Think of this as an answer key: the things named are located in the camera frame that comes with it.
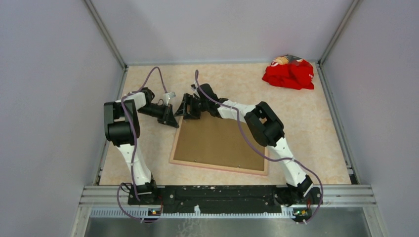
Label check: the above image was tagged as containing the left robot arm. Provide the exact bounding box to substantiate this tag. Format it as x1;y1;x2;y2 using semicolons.
104;87;179;204

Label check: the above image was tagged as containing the aluminium rail with cable duct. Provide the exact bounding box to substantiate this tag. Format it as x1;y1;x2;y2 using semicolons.
71;185;389;237

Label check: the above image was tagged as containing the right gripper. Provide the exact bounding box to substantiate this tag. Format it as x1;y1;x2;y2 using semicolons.
174;94;209;121

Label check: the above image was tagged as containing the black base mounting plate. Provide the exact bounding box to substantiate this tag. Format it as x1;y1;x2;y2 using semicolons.
127;185;321;214

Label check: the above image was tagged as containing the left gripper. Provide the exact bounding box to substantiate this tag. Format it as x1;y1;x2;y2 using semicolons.
137;103;179;128

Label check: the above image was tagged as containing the pink wooden picture frame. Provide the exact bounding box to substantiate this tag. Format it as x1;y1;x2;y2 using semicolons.
168;114;270;177

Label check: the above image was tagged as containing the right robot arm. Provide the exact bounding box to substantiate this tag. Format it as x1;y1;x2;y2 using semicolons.
171;83;323;206

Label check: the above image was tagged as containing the red crumpled cloth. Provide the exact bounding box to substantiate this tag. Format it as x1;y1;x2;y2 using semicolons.
262;54;314;90

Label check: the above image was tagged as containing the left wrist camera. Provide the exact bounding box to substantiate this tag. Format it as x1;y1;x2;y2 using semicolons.
163;91;176;105

